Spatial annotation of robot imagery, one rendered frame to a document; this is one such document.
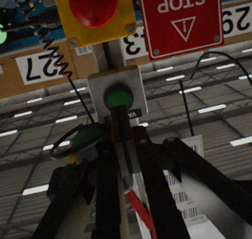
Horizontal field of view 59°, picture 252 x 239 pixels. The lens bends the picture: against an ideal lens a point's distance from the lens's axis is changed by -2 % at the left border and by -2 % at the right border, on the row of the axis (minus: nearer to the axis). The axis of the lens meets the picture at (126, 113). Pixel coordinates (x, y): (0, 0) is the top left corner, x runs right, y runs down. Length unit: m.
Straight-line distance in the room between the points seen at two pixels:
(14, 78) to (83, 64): 0.28
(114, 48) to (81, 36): 0.08
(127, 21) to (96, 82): 0.09
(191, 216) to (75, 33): 0.38
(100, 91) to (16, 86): 0.74
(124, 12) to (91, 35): 0.04
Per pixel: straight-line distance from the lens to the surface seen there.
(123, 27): 0.23
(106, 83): 0.28
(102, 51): 0.30
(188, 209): 0.46
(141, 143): 0.15
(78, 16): 0.20
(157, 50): 0.30
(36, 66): 0.95
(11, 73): 0.99
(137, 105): 0.30
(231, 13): 1.02
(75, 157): 0.32
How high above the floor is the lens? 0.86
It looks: 23 degrees up
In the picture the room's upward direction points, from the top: 167 degrees clockwise
